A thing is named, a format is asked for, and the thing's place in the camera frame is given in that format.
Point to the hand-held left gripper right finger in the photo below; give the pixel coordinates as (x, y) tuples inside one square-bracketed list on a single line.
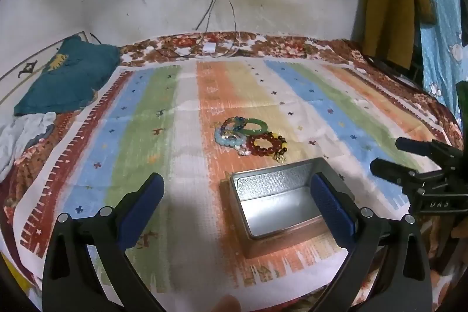
[(331, 209)]

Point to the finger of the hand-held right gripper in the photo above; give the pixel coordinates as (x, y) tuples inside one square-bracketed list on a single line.
[(391, 171), (413, 146)]

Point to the striped printed blanket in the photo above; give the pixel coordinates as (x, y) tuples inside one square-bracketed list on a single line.
[(146, 114)]

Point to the pale grey cloth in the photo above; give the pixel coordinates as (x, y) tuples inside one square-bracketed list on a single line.
[(22, 136)]

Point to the green jade bangle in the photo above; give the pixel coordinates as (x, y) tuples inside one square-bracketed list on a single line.
[(256, 121)]

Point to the blue printed cloth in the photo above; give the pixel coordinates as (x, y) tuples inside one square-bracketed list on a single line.
[(442, 34)]

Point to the white charger block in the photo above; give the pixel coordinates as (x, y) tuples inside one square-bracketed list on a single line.
[(209, 48)]

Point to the silver metal tin box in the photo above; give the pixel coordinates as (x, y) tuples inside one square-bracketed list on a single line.
[(278, 209)]

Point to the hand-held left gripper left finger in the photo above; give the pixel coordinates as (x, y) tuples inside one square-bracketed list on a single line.
[(140, 213)]

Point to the person's left hand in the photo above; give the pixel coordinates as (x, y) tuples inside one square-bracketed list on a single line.
[(227, 304)]

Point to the mustard yellow cloth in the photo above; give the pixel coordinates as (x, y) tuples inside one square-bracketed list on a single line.
[(391, 5)]

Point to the teal pillow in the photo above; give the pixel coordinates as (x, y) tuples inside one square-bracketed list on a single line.
[(73, 78)]

